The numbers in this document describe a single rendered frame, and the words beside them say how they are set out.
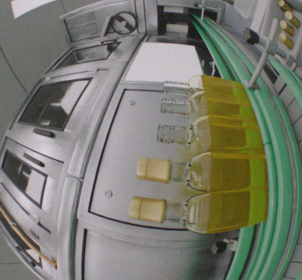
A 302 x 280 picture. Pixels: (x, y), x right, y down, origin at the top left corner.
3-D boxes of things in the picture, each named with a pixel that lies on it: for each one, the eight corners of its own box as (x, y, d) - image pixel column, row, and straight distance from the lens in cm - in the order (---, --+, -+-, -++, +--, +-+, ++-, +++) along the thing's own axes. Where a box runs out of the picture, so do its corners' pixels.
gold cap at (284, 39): (288, 37, 50) (280, 30, 47) (295, 42, 48) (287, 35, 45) (285, 45, 50) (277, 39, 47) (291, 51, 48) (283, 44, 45)
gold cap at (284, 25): (289, 25, 51) (280, 18, 48) (295, 29, 49) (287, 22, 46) (286, 33, 51) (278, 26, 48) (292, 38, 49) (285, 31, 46)
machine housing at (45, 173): (197, 62, 202) (107, 59, 222) (203, 23, 182) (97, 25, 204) (197, 268, 116) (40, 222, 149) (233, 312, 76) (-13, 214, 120)
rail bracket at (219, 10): (226, 27, 95) (192, 19, 89) (230, 5, 94) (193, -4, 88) (228, 29, 91) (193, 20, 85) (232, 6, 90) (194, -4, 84)
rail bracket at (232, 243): (251, 225, 40) (206, 234, 33) (267, 227, 35) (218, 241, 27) (248, 239, 41) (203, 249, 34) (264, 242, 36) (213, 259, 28)
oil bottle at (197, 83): (254, 102, 41) (184, 89, 33) (264, 89, 38) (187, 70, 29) (261, 118, 38) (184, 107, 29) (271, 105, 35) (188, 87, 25)
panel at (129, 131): (195, 49, 88) (141, 45, 89) (196, 45, 87) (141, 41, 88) (210, 237, 38) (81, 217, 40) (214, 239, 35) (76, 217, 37)
